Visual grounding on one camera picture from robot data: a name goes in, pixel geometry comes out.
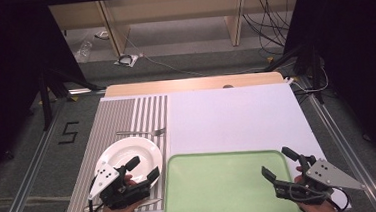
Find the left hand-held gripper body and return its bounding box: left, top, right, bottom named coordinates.
left=85, top=157, right=153, bottom=212

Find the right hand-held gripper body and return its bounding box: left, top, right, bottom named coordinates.
left=271, top=152, right=367, bottom=210

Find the silver fork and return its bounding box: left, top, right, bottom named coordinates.
left=116, top=127, right=168, bottom=140

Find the green tray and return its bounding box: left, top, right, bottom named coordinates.
left=157, top=145, right=306, bottom=212

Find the person's right hand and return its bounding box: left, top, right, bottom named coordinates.
left=294, top=164, right=338, bottom=212

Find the white plate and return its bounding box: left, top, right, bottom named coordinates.
left=91, top=134, right=166, bottom=198

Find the striped placemat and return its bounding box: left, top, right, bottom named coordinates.
left=57, top=94, right=177, bottom=212

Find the white board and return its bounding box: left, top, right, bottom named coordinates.
left=53, top=79, right=353, bottom=212

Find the black metal stand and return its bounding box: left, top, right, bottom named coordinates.
left=36, top=63, right=108, bottom=132
left=261, top=41, right=327, bottom=109

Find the wooden table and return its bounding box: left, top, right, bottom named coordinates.
left=103, top=71, right=287, bottom=99

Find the clear plastic bag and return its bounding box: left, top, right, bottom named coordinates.
left=72, top=38, right=95, bottom=64

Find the black curtain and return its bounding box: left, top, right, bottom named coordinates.
left=280, top=0, right=376, bottom=180
left=0, top=0, right=95, bottom=187

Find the small white floor item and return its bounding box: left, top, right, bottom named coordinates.
left=94, top=29, right=111, bottom=41

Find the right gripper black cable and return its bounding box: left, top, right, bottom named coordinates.
left=325, top=184, right=352, bottom=212

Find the short metal floor rail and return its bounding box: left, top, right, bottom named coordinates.
left=68, top=87, right=107, bottom=96

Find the white packet with black cord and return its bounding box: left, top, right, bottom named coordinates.
left=113, top=52, right=140, bottom=70

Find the thin white floor cable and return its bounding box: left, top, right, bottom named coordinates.
left=122, top=24, right=267, bottom=83

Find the bundle of black cables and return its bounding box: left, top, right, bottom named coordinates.
left=240, top=0, right=302, bottom=58

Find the wooden shelf frame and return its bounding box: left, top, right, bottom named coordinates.
left=47, top=0, right=306, bottom=61

